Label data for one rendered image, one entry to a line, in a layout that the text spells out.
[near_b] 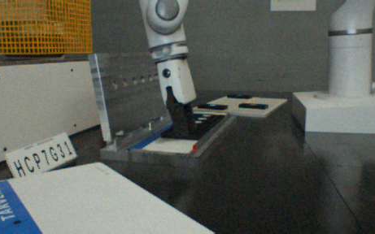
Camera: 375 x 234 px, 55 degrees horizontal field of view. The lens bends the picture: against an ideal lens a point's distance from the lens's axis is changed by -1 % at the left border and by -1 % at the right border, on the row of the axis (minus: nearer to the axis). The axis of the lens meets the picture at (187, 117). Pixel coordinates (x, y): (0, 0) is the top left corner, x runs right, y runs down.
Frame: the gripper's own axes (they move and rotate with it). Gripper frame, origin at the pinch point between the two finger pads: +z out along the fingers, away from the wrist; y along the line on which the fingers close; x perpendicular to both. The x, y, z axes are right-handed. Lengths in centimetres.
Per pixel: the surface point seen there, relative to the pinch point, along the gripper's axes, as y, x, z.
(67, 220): -56, -9, -3
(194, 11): 223, 51, -60
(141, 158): -14.9, 4.8, 2.7
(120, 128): -10.4, 10.5, -3.0
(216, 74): 226, 43, -5
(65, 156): -21.7, 16.9, -1.0
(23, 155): -31.1, 17.6, -4.0
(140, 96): 4.1, 11.3, -8.4
